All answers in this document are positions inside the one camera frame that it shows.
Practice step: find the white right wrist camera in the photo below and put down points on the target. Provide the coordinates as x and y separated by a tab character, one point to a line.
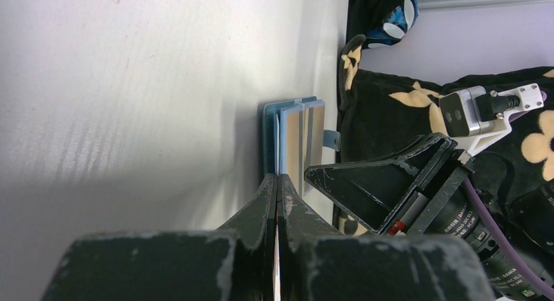
476	118

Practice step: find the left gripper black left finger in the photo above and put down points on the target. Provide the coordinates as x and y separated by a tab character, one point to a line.
254	226

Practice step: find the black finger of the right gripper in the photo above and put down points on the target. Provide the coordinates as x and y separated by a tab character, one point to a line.
377	193

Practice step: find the gold card left sleeve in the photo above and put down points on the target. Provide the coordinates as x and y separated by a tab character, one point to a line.
301	141

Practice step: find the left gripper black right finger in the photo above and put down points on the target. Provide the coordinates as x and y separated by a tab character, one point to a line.
304	273

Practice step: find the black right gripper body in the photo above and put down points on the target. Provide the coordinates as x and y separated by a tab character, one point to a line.
513	239

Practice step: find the blue white patterned cloth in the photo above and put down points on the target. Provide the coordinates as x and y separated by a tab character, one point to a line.
394	27

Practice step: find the blue leather card holder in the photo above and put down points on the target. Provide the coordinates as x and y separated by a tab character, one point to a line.
270	133

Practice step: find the black floral fleece blanket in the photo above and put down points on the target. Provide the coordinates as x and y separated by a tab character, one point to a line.
380	114

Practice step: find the black cloth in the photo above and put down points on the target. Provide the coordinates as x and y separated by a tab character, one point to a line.
365	14

